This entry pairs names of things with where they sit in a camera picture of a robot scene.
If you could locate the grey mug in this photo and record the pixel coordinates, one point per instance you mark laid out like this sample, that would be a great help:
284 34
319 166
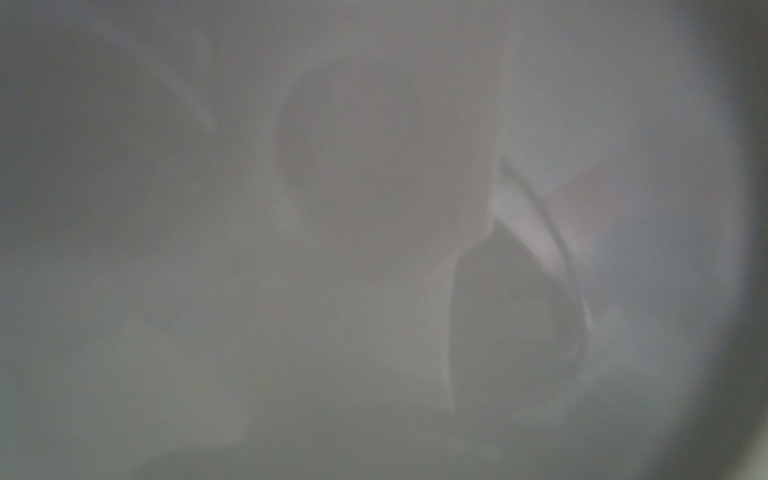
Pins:
375 239

